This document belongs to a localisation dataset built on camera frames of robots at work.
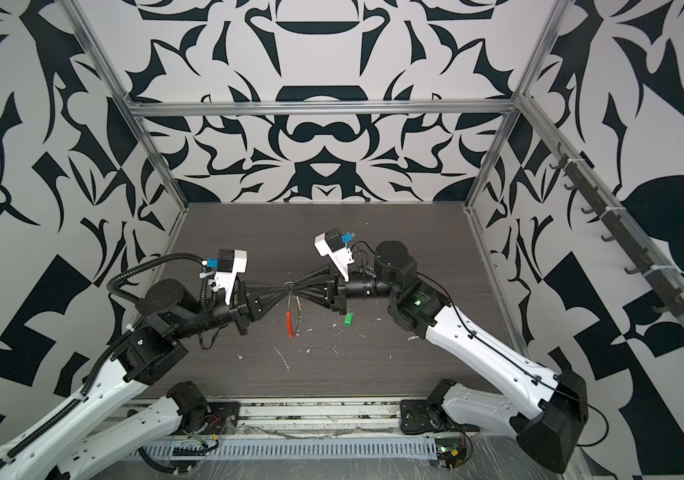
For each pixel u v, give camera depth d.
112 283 0.39
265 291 0.55
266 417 0.76
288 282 0.56
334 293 0.53
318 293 0.58
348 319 0.91
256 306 0.54
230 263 0.50
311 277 0.57
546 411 0.39
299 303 0.57
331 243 0.51
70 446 0.43
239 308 0.50
